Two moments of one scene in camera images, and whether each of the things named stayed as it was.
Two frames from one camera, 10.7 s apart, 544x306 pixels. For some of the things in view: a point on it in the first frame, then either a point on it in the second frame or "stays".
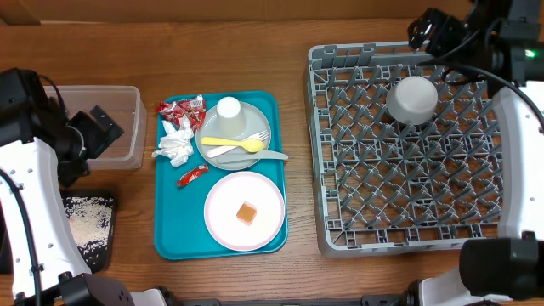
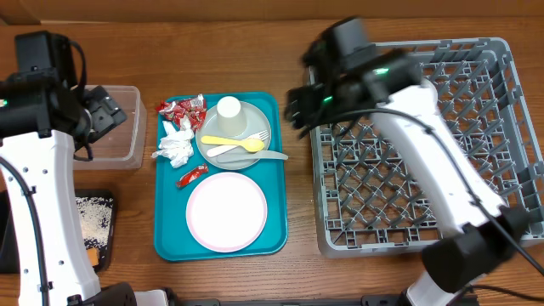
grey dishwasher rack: x=386 y=188 stays
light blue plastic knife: x=257 y=155 stays
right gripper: x=444 y=25 → x=304 y=102
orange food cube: x=246 y=212 → x=93 y=254
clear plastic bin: x=127 y=105 stays
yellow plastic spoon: x=250 y=144 stays
